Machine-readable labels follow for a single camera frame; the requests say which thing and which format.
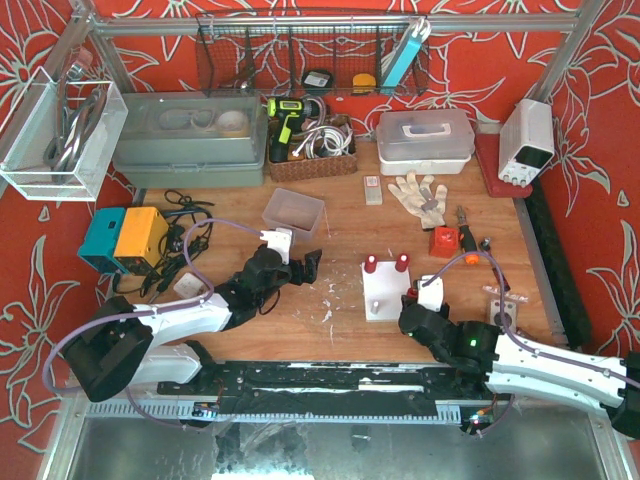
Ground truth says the clear acrylic box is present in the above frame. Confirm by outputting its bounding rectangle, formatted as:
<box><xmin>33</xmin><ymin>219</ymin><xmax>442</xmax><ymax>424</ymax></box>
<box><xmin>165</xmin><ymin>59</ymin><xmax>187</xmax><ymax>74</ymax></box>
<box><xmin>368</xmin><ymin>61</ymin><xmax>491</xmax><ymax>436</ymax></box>
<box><xmin>1</xmin><ymin>68</ymin><xmax>128</xmax><ymax>202</ymax></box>

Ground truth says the black cable bundle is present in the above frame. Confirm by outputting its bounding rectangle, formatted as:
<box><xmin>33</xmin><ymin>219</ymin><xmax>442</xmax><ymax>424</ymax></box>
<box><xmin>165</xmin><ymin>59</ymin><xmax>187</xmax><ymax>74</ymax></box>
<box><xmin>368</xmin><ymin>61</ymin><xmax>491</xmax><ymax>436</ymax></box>
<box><xmin>112</xmin><ymin>189</ymin><xmax>215</xmax><ymax>301</ymax></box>

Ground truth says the translucent spring bin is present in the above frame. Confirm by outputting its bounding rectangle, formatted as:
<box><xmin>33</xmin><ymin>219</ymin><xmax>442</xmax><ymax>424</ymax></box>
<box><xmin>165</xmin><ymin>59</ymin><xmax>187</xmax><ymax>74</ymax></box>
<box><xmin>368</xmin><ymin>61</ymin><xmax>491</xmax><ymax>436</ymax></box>
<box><xmin>262</xmin><ymin>188</ymin><xmax>325</xmax><ymax>243</ymax></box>

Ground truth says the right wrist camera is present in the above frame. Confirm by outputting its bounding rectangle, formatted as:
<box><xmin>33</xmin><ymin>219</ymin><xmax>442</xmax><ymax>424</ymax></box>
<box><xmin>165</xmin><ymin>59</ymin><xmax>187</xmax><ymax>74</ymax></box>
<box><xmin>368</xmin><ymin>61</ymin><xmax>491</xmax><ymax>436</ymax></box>
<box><xmin>417</xmin><ymin>275</ymin><xmax>444</xmax><ymax>312</ymax></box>

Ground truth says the white power supply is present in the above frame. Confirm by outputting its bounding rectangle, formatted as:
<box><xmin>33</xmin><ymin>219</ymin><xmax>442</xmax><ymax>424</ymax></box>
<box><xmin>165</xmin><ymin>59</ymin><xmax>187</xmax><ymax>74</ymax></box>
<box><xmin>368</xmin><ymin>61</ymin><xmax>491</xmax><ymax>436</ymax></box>
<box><xmin>498</xmin><ymin>99</ymin><xmax>554</xmax><ymax>188</ymax></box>

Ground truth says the green cordless drill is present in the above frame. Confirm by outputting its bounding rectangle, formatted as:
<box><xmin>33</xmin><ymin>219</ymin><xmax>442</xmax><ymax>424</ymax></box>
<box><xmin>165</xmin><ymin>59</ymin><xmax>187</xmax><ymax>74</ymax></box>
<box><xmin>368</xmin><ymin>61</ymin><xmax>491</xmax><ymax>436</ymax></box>
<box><xmin>267</xmin><ymin>97</ymin><xmax>320</xmax><ymax>163</ymax></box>

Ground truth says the blue white book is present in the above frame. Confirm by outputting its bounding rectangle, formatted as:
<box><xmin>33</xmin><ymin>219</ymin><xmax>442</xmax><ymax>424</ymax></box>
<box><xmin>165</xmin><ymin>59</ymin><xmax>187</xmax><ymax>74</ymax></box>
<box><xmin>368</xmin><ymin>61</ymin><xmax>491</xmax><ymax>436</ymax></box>
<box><xmin>380</xmin><ymin>17</ymin><xmax>432</xmax><ymax>94</ymax></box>

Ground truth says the yellow box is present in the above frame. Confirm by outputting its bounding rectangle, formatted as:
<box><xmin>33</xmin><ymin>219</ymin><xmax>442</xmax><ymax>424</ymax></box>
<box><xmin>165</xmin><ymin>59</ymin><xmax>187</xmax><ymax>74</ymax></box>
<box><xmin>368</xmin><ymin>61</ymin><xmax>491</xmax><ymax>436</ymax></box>
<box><xmin>114</xmin><ymin>206</ymin><xmax>169</xmax><ymax>276</ymax></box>

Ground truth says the red square block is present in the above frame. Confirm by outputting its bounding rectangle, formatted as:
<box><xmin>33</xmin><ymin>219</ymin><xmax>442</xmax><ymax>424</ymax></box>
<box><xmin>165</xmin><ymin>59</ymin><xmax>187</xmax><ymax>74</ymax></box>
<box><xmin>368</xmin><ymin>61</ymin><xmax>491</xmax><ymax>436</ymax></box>
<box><xmin>429</xmin><ymin>226</ymin><xmax>459</xmax><ymax>259</ymax></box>

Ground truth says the yellow tape measure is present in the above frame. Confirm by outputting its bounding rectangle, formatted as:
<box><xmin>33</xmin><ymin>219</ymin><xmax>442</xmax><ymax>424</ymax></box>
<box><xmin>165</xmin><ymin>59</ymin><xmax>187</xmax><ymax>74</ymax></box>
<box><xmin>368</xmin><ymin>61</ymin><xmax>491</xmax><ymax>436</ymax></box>
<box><xmin>352</xmin><ymin>73</ymin><xmax>377</xmax><ymax>96</ymax></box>

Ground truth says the white peg base plate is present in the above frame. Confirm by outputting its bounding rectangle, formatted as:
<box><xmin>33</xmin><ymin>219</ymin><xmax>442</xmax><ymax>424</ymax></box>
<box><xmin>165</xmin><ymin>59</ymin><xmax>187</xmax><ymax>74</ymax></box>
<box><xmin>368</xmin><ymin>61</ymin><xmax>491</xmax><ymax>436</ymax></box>
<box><xmin>361</xmin><ymin>261</ymin><xmax>411</xmax><ymax>322</ymax></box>

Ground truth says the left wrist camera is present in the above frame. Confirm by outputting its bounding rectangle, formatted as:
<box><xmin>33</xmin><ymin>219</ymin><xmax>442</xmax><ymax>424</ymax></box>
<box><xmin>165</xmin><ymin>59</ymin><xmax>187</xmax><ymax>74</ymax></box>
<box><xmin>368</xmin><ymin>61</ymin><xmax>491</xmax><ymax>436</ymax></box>
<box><xmin>260</xmin><ymin>227</ymin><xmax>293</xmax><ymax>265</ymax></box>

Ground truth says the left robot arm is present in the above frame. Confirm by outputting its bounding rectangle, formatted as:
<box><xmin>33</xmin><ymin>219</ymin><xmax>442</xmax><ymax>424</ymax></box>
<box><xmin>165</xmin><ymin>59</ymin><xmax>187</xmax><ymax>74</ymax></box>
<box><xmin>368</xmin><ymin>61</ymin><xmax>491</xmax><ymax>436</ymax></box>
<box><xmin>60</xmin><ymin>245</ymin><xmax>322</xmax><ymax>402</ymax></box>

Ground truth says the black wire shelf basket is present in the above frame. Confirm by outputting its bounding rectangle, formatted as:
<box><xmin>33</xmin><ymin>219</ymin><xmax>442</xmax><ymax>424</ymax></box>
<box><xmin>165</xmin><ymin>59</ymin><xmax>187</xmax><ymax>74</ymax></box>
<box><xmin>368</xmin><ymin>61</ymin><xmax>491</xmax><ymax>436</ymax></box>
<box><xmin>196</xmin><ymin>8</ymin><xmax>429</xmax><ymax>96</ymax></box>

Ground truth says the black mounting rail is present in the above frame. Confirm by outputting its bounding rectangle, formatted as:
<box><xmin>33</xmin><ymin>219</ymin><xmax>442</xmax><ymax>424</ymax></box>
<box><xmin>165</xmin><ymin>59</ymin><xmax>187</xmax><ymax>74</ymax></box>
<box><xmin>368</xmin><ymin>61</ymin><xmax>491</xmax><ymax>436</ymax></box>
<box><xmin>157</xmin><ymin>362</ymin><xmax>494</xmax><ymax>417</ymax></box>

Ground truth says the red mat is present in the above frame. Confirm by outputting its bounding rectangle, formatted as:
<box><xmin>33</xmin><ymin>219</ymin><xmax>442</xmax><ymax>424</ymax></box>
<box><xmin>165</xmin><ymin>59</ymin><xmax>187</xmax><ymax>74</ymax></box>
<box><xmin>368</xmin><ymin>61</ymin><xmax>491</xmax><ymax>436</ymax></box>
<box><xmin>475</xmin><ymin>133</ymin><xmax>533</xmax><ymax>199</ymax></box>

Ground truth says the teal box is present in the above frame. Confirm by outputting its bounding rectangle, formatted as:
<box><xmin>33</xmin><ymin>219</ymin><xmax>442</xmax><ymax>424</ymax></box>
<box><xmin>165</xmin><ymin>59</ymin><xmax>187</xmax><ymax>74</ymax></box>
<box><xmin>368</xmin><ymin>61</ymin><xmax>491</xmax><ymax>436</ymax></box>
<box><xmin>77</xmin><ymin>207</ymin><xmax>127</xmax><ymax>274</ymax></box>

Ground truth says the metal T bracket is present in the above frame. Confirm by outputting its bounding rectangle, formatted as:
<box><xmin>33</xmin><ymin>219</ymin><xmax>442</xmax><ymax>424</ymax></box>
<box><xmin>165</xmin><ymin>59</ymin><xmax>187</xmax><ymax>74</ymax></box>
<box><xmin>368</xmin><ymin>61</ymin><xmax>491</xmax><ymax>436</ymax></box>
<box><xmin>419</xmin><ymin>188</ymin><xmax>438</xmax><ymax>212</ymax></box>

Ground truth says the white power adapter cube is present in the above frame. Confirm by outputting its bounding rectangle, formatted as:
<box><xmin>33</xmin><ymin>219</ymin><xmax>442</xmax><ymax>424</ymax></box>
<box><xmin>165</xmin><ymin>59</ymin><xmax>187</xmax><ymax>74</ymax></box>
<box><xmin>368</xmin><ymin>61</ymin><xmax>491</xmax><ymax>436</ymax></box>
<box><xmin>173</xmin><ymin>272</ymin><xmax>208</xmax><ymax>299</ymax></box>

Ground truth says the wicker basket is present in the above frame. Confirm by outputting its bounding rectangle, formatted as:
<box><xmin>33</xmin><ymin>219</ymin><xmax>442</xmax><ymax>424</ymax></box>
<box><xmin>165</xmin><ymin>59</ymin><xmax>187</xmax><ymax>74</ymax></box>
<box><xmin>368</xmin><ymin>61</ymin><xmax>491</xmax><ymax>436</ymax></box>
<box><xmin>266</xmin><ymin>120</ymin><xmax>358</xmax><ymax>182</ymax></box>

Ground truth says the small clear parts case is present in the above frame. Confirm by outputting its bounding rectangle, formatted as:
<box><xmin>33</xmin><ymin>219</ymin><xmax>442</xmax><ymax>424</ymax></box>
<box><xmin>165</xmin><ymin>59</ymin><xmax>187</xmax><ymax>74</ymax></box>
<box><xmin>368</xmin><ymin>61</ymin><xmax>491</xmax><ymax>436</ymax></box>
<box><xmin>363</xmin><ymin>175</ymin><xmax>383</xmax><ymax>206</ymax></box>

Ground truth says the white work glove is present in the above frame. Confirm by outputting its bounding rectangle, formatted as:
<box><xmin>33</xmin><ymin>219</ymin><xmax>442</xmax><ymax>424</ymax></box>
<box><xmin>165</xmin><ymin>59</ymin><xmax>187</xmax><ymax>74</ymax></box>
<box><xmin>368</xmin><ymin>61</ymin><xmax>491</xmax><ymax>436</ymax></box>
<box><xmin>387</xmin><ymin>170</ymin><xmax>448</xmax><ymax>231</ymax></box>

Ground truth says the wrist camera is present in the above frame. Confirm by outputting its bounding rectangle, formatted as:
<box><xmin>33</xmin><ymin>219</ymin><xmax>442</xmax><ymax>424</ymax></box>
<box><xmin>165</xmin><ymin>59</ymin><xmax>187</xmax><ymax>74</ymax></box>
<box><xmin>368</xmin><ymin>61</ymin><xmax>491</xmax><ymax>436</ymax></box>
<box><xmin>417</xmin><ymin>275</ymin><xmax>444</xmax><ymax>312</ymax></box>
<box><xmin>260</xmin><ymin>227</ymin><xmax>293</xmax><ymax>265</ymax></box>

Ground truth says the white plastic toolbox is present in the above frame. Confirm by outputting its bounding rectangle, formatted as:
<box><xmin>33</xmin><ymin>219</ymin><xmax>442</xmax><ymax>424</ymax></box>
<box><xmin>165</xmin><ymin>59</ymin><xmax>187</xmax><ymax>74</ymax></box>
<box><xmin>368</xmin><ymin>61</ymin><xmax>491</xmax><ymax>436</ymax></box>
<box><xmin>376</xmin><ymin>109</ymin><xmax>475</xmax><ymax>176</ymax></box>

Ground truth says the grey storage box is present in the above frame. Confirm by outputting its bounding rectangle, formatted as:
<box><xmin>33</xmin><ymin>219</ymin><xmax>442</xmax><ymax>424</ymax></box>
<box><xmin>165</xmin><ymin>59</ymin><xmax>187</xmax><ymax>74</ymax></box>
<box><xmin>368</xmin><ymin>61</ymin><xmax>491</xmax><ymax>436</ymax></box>
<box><xmin>113</xmin><ymin>92</ymin><xmax>268</xmax><ymax>189</ymax></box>

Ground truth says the orange black screwdriver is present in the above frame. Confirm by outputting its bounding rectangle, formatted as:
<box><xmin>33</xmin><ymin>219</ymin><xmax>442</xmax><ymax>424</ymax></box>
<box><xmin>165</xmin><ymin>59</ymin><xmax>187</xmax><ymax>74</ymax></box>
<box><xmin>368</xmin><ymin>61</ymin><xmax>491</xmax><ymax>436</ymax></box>
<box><xmin>456</xmin><ymin>205</ymin><xmax>479</xmax><ymax>265</ymax></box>

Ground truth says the red handled ratchet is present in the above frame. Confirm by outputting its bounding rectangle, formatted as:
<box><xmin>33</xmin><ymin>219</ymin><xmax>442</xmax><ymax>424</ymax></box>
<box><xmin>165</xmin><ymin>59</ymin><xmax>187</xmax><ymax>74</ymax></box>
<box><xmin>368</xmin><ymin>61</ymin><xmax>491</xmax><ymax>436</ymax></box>
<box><xmin>478</xmin><ymin>237</ymin><xmax>511</xmax><ymax>292</ymax></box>

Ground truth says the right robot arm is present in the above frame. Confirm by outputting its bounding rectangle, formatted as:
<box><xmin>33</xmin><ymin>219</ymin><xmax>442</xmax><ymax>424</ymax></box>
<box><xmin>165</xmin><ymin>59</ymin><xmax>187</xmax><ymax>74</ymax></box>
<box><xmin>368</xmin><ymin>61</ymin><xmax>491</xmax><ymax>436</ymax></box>
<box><xmin>398</xmin><ymin>295</ymin><xmax>639</xmax><ymax>439</ymax></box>

